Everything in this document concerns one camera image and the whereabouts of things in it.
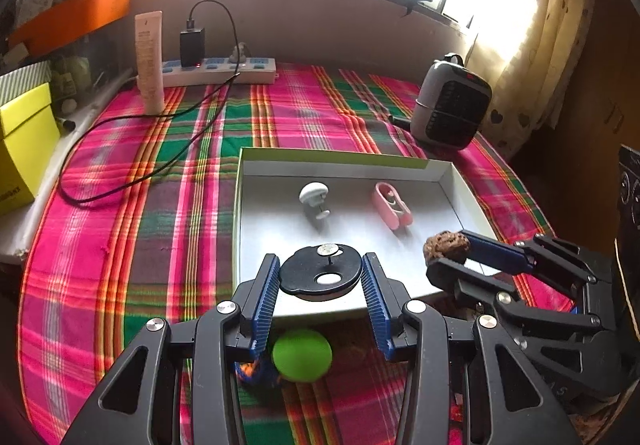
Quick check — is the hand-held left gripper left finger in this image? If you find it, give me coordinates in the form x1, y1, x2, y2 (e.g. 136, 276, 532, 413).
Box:
60, 253, 281, 445

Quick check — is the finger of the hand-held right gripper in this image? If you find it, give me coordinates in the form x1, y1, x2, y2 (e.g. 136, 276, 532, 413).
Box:
457, 228, 616, 286
426, 259, 623, 401

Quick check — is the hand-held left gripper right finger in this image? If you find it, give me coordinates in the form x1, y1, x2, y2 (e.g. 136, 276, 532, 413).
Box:
361, 252, 583, 445

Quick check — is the brown walnut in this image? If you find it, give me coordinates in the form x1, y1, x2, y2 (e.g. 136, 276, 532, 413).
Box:
425, 231, 472, 266

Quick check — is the black round disc hook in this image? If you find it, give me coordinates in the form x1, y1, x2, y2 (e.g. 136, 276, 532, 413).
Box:
279, 245, 363, 297

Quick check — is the green round knob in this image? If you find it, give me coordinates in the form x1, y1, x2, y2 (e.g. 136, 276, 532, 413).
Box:
271, 329, 333, 383

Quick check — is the blue knitted cord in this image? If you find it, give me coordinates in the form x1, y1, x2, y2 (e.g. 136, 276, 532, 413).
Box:
234, 357, 281, 386

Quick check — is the white shallow cardboard box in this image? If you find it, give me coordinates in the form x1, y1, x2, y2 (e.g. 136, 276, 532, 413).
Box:
233, 147, 501, 321

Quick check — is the pink clip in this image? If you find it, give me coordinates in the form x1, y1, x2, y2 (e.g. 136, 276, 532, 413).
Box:
371, 182, 413, 230

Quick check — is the white round hook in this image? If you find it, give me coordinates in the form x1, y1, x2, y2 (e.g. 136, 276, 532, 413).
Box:
298, 182, 332, 220

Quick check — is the pink green plaid tablecloth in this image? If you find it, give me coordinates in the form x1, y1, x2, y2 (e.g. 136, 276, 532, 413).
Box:
17, 62, 576, 445

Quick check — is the small grey black heater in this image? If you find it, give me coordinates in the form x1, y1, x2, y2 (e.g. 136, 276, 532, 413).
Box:
410, 54, 493, 151

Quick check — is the cream heart print curtain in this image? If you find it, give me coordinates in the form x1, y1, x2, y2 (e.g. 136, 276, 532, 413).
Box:
470, 0, 601, 161

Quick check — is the white blue power strip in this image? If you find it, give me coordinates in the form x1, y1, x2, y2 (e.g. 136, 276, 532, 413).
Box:
161, 56, 277, 87

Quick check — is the cream cosmetic tube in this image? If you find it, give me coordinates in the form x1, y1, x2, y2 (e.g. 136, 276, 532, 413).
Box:
135, 11, 166, 115

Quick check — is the black charger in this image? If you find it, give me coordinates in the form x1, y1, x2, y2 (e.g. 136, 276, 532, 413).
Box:
180, 18, 207, 68

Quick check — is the yellow box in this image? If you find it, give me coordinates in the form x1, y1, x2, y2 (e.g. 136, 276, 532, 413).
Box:
0, 82, 61, 216

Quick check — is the pale green container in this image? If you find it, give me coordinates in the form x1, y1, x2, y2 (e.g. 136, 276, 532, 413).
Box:
52, 58, 91, 101

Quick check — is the green striped box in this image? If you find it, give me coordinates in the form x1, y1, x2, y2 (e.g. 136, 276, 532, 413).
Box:
0, 60, 53, 106

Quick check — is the black cable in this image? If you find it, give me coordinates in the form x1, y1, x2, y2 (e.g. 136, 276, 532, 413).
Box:
59, 0, 240, 208

